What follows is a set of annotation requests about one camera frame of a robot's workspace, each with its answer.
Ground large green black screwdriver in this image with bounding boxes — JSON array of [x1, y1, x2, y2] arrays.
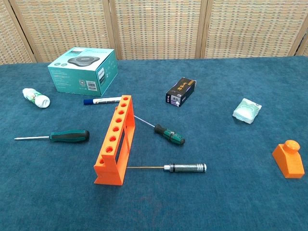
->
[[14, 129, 90, 143]]

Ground small green black screwdriver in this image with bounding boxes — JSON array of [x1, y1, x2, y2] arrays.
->
[[133, 115, 186, 146]]

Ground silver metal precision screwdriver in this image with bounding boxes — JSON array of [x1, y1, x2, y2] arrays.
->
[[127, 163, 207, 173]]

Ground small black carton box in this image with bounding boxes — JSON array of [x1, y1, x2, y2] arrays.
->
[[165, 77, 197, 108]]

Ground blue capped whiteboard marker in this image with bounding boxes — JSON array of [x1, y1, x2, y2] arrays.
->
[[83, 96, 122, 106]]

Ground orange plastic tool rack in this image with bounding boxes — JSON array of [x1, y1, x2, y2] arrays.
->
[[93, 95, 136, 186]]

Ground woven wooden folding screen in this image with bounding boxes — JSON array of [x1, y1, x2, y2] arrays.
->
[[0, 0, 308, 65]]

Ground teal speakerphone retail box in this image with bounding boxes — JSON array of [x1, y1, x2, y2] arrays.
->
[[47, 47, 118, 97]]

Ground white tissue packet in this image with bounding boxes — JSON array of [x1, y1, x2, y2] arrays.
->
[[232, 98, 262, 125]]

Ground blue table cloth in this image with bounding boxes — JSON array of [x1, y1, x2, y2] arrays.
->
[[0, 55, 308, 231]]

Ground orange plastic bottle-shaped block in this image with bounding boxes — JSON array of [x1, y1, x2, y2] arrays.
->
[[272, 140, 306, 180]]

